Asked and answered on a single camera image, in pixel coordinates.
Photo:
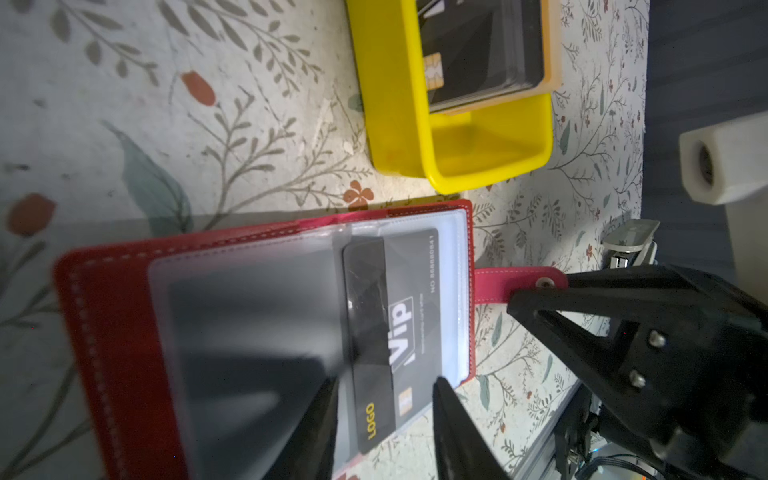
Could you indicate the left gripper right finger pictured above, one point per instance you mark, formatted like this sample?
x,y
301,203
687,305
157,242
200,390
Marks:
x,y
460,450

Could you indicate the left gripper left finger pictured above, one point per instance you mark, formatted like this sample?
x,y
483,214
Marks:
x,y
309,452

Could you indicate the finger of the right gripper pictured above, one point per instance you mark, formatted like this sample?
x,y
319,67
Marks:
x,y
677,356

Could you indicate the red leather card holder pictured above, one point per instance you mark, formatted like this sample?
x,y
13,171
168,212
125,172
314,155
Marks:
x,y
200,353

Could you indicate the yellow plastic card tray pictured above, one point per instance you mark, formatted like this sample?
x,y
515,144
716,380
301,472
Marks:
x,y
465,148

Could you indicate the stack of credit cards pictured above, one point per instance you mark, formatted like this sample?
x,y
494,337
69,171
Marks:
x,y
477,53

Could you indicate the light blue stapler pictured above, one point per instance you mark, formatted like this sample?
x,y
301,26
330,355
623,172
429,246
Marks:
x,y
632,244

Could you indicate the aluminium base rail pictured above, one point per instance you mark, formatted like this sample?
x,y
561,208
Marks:
x,y
565,444

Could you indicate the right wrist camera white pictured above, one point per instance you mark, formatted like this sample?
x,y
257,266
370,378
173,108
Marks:
x,y
726,165

